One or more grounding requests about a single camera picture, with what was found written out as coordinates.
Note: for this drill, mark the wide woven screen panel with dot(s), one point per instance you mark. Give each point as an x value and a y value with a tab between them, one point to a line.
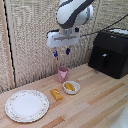
33	40

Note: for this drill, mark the yellow food piece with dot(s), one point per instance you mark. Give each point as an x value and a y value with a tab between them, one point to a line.
69	86

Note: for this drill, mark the small white bowl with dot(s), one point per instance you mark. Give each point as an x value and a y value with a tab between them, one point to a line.
76	88

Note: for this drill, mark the orange food piece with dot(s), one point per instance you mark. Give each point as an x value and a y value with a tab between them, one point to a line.
56	94

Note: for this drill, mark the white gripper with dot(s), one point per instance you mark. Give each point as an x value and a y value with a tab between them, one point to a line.
63	38

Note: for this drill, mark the pink cup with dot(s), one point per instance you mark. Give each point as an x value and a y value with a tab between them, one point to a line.
63	74

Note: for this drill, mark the white floral rim plate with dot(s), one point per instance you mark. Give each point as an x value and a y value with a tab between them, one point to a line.
26	106

